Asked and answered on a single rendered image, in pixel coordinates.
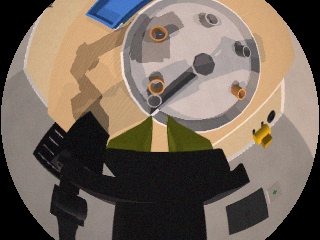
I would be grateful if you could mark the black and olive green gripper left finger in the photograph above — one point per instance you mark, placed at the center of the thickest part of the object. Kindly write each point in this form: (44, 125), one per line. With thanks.
(138, 138)

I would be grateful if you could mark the grey metal bushing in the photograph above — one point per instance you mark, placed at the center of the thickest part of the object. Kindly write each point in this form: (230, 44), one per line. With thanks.
(153, 103)
(243, 52)
(212, 17)

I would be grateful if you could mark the blue crate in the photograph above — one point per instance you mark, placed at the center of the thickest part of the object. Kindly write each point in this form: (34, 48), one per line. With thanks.
(114, 11)

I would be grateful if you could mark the bronze bushing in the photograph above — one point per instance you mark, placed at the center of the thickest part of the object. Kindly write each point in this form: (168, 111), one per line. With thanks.
(238, 90)
(158, 28)
(156, 90)

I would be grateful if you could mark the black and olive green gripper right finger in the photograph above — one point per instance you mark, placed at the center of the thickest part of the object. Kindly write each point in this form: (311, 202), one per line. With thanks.
(184, 139)

